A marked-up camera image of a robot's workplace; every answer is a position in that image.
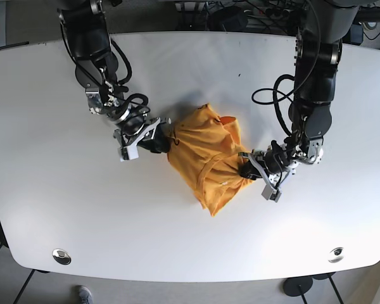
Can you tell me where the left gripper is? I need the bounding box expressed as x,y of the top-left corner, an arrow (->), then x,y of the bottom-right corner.
239,137 -> 324,189

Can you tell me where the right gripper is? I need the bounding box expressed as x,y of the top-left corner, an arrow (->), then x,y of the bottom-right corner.
85,88 -> 170,154

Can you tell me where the yellow printed T-shirt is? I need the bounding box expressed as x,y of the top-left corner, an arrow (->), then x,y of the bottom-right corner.
167,104 -> 253,217

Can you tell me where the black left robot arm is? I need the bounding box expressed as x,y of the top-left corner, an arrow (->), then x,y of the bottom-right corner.
240,1 -> 360,201

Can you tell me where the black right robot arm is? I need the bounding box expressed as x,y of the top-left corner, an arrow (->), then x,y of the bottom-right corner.
56,1 -> 170,161

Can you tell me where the right chrome table grommet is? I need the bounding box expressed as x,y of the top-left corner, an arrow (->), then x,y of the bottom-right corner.
327,247 -> 345,263

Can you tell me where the chrome table grommet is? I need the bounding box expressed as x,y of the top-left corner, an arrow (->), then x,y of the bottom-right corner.
52,248 -> 72,265
327,247 -> 345,263

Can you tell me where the black round stand base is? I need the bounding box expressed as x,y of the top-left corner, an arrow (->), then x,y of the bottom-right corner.
282,276 -> 313,297

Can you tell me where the black power adapter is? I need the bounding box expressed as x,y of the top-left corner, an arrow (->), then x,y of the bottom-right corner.
207,6 -> 248,32

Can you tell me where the left chrome table grommet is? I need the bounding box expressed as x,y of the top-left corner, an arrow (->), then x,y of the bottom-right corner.
52,248 -> 72,265

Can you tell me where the grey sneaker shoe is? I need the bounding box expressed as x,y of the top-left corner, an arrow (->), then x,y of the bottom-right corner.
76,286 -> 94,304

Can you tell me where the black electronics box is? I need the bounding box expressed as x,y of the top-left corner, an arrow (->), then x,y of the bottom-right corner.
350,24 -> 364,46

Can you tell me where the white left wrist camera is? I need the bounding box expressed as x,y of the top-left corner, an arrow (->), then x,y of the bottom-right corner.
262,185 -> 282,202

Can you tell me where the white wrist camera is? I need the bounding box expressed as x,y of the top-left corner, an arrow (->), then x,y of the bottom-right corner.
262,185 -> 282,202
118,146 -> 139,162

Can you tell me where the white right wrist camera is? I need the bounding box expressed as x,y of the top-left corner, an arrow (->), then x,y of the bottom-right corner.
118,146 -> 139,162

